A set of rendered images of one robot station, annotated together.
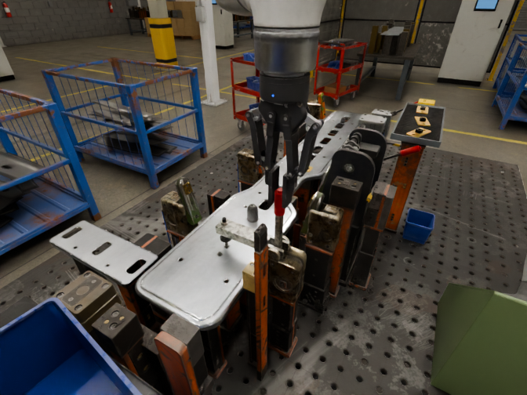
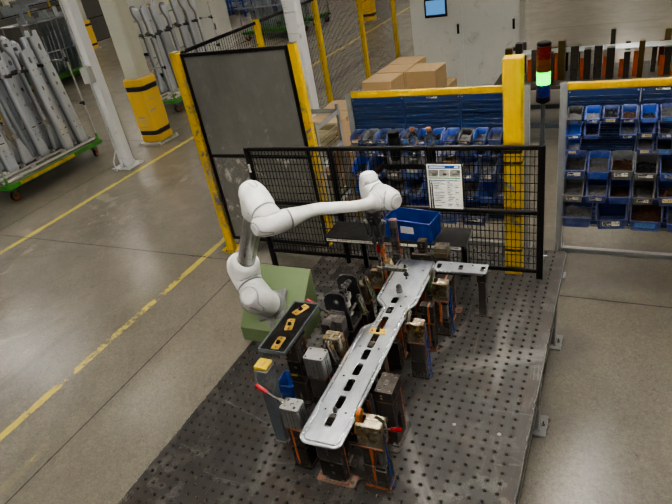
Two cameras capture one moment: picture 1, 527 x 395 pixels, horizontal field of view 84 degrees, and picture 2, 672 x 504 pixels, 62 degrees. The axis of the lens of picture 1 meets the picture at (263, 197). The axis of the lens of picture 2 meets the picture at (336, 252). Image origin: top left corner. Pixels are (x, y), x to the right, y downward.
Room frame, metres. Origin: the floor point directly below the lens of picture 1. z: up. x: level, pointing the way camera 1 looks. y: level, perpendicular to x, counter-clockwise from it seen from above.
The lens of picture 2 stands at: (3.12, -0.27, 2.72)
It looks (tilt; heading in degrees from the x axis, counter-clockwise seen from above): 30 degrees down; 180
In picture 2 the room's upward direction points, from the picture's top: 11 degrees counter-clockwise
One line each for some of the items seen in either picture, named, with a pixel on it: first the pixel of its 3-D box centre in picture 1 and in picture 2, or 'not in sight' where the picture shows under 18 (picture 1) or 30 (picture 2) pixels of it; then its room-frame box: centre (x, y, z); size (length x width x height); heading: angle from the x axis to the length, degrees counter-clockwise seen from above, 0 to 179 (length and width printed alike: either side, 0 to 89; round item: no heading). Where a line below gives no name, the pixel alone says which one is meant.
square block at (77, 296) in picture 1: (110, 342); (443, 271); (0.35, 0.34, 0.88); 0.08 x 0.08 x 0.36; 61
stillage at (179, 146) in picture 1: (132, 117); not in sight; (2.97, 1.35, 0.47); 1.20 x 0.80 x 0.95; 61
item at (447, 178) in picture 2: not in sight; (445, 186); (0.09, 0.45, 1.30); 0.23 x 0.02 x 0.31; 61
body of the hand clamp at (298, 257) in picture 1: (285, 305); (380, 293); (0.45, -0.05, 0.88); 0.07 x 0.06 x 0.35; 61
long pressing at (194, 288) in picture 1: (300, 165); (378, 334); (0.96, -0.14, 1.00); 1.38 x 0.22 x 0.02; 151
